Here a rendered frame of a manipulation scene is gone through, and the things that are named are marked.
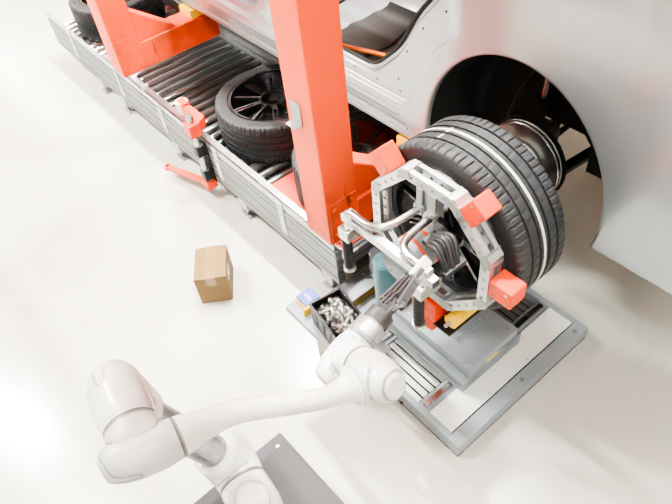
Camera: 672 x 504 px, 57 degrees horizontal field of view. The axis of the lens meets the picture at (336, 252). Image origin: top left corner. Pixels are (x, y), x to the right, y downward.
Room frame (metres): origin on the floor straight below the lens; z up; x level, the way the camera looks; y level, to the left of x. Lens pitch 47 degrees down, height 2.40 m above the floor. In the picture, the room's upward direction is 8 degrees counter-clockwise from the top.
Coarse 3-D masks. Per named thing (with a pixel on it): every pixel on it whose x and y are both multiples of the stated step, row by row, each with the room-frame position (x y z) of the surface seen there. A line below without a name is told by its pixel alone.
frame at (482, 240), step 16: (416, 160) 1.55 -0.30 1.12; (384, 176) 1.60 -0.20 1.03; (400, 176) 1.53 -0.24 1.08; (416, 176) 1.47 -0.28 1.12; (432, 176) 1.47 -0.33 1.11; (384, 192) 1.66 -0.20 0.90; (432, 192) 1.42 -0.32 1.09; (448, 192) 1.38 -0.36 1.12; (464, 192) 1.37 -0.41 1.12; (384, 208) 1.67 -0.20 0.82; (464, 224) 1.30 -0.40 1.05; (480, 224) 1.30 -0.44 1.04; (480, 240) 1.26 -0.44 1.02; (480, 256) 1.24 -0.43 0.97; (496, 256) 1.23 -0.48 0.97; (480, 272) 1.24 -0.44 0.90; (496, 272) 1.24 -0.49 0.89; (448, 288) 1.41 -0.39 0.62; (480, 288) 1.23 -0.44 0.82; (448, 304) 1.33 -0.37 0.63; (464, 304) 1.28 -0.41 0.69; (480, 304) 1.22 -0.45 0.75
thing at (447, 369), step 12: (396, 312) 1.68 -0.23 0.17; (396, 324) 1.63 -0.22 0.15; (408, 336) 1.54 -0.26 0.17; (420, 336) 1.55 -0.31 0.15; (516, 336) 1.46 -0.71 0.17; (420, 348) 1.48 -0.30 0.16; (432, 348) 1.48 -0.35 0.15; (504, 348) 1.42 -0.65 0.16; (432, 360) 1.42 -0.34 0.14; (444, 360) 1.41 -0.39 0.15; (492, 360) 1.38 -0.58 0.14; (444, 372) 1.36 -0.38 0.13; (456, 372) 1.34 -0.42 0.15; (480, 372) 1.34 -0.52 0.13; (456, 384) 1.31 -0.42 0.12; (468, 384) 1.30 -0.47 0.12
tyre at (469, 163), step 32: (480, 128) 1.60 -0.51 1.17; (448, 160) 1.47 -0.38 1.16; (480, 160) 1.45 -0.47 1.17; (512, 160) 1.45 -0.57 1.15; (480, 192) 1.36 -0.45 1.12; (512, 192) 1.35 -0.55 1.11; (544, 192) 1.38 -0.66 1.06; (512, 224) 1.27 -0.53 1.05; (544, 224) 1.31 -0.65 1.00; (512, 256) 1.24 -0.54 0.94
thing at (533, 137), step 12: (516, 120) 1.85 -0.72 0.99; (516, 132) 1.82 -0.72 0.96; (528, 132) 1.78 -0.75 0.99; (540, 132) 1.76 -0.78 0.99; (528, 144) 1.77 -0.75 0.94; (540, 144) 1.73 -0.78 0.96; (552, 144) 1.72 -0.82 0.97; (540, 156) 1.73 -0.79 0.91; (552, 156) 1.69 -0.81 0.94; (552, 168) 1.68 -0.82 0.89; (552, 180) 1.67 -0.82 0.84
